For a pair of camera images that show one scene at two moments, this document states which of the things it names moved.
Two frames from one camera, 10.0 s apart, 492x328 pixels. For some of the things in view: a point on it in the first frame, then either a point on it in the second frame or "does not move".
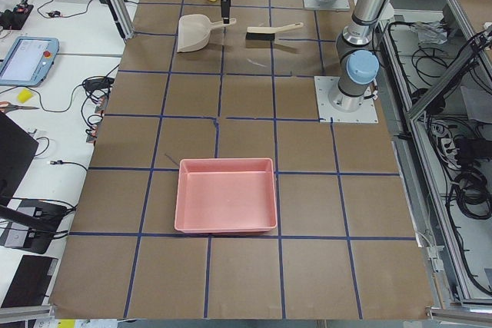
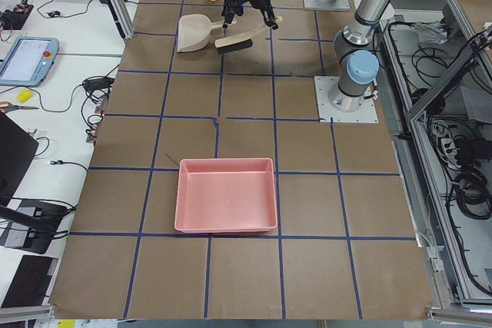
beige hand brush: (268, 33) -> (227, 44)
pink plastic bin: (225, 195) does not move
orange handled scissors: (8, 107) does not move
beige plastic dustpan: (194, 31) does not move
